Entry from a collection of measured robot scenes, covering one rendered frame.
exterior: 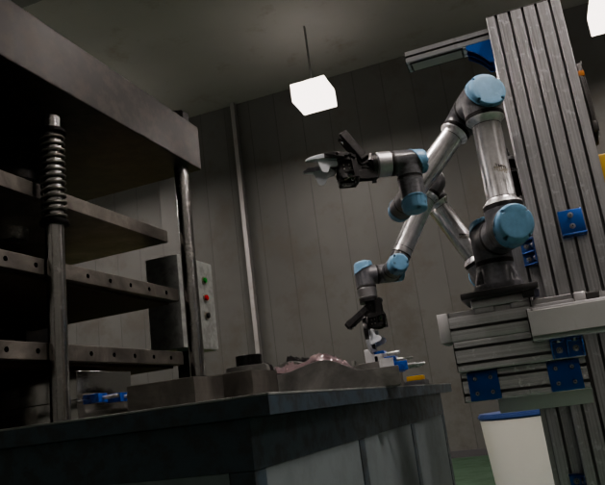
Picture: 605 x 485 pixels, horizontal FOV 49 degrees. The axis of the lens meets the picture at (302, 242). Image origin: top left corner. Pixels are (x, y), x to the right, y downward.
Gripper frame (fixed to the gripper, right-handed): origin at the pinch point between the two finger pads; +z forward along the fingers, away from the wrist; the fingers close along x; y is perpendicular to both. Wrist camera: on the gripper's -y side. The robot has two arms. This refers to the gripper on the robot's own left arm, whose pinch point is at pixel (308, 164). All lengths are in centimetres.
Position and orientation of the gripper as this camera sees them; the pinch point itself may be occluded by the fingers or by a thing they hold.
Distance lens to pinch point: 194.9
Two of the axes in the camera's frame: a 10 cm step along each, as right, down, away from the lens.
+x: -0.8, 3.9, 9.2
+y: 1.4, 9.2, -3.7
